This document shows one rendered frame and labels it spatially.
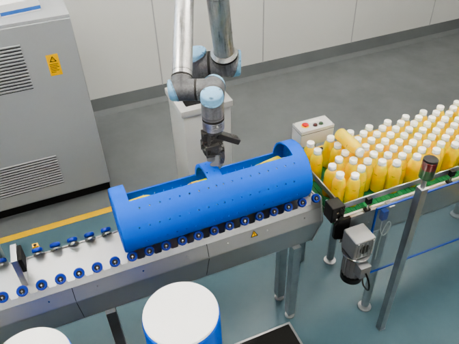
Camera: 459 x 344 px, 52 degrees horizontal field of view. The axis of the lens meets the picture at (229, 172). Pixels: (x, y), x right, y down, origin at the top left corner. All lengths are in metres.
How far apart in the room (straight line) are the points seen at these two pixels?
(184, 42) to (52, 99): 1.58
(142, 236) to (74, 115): 1.71
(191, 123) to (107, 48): 2.13
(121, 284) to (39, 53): 1.72
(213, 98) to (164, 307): 0.80
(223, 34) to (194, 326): 1.44
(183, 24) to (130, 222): 0.86
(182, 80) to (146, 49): 2.88
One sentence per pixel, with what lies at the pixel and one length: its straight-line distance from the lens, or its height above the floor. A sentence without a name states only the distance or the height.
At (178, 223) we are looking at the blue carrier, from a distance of 1.99.
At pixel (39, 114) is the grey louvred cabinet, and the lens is 3.49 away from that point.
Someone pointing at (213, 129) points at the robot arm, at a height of 1.46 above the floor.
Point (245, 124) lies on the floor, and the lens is 4.56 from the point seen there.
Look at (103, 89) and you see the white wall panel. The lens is 4.90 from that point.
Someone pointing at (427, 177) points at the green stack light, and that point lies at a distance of 2.21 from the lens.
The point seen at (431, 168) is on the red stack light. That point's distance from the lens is 2.18.
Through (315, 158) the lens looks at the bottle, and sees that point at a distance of 2.42.
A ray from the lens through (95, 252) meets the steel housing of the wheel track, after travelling 2.21.
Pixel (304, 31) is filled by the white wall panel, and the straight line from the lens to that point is 5.50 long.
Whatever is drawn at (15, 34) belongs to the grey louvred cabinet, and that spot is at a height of 1.38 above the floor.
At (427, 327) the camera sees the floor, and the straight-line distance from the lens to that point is 3.16.
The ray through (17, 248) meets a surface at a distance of 2.13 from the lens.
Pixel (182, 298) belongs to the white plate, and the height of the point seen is 1.04.
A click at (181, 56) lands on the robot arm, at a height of 1.65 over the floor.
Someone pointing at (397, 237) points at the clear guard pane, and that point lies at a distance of 2.62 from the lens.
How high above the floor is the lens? 2.51
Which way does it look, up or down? 39 degrees down
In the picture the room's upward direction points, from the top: 2 degrees counter-clockwise
